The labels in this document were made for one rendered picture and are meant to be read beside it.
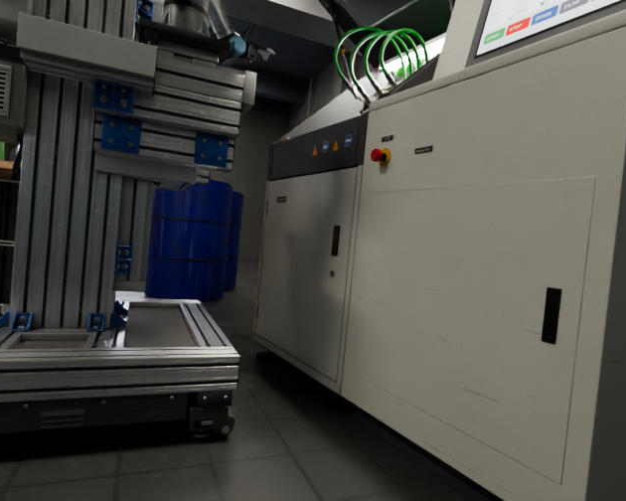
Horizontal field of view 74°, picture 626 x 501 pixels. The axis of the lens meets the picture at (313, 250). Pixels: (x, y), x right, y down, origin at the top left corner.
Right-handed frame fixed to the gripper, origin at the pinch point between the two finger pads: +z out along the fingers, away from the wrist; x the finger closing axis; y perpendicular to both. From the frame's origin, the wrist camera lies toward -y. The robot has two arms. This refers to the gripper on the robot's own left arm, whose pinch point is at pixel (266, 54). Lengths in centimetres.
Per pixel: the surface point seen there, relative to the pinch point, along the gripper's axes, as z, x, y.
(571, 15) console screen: -21, 142, 11
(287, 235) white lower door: -20, 59, 83
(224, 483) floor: -80, 114, 131
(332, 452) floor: -51, 121, 131
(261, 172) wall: 423, -490, 31
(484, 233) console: -46, 143, 67
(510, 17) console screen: -14, 124, 6
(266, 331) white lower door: -17, 54, 126
